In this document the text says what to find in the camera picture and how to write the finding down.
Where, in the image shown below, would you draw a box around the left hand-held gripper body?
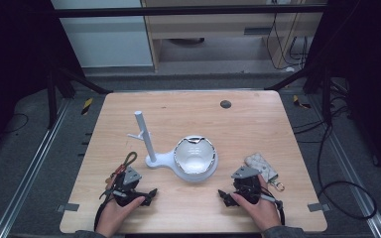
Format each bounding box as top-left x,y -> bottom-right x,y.
99,166 -> 147,208

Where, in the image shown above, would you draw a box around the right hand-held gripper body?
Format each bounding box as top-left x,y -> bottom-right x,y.
231,166 -> 266,204

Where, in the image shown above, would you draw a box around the green and red rope keychain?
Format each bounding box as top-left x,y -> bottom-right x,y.
104,151 -> 139,186

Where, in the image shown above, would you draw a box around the white stand with bowl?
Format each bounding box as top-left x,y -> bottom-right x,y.
126,110 -> 219,183

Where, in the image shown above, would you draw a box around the person's left hand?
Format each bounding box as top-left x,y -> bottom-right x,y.
95,195 -> 146,238

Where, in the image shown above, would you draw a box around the person's right hand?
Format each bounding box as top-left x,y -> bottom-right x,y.
230,174 -> 283,233

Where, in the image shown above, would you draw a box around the grey tape piece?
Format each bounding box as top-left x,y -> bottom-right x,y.
307,201 -> 331,213
56,202 -> 80,213

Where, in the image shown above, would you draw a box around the yellow and black tape strip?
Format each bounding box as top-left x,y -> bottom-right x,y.
80,97 -> 94,116
292,94 -> 313,110

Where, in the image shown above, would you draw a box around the black metal stand legs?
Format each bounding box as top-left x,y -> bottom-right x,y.
45,63 -> 114,131
263,63 -> 334,127

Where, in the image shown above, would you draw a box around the white cabinet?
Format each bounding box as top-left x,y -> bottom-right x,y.
50,0 -> 154,69

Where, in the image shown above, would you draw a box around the light wooden desk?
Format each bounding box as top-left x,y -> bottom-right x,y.
140,0 -> 328,71

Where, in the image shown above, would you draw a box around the black curtain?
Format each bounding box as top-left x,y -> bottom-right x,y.
0,0 -> 85,163
304,0 -> 381,186

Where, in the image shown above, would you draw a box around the left hand-held gripper cable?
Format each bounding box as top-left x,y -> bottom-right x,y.
93,188 -> 114,232

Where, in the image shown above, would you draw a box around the hand-held gripper cable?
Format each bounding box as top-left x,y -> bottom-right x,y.
260,189 -> 286,226
93,188 -> 114,232

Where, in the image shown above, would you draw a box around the right hand-held gripper cable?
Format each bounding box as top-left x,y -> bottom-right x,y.
260,189 -> 286,226

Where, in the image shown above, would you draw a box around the aluminium floor rail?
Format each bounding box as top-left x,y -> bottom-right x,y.
0,98 -> 71,238
306,94 -> 381,238

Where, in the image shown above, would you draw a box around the thin black floor cable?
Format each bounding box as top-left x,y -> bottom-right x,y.
0,112 -> 30,136

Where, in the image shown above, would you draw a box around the thick black looped floor cable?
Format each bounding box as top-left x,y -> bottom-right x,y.
316,122 -> 379,221

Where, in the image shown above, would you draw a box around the hanging black cables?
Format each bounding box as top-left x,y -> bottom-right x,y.
265,12 -> 310,71

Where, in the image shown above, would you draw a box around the black horizontal frame bar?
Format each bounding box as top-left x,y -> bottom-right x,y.
51,4 -> 328,18

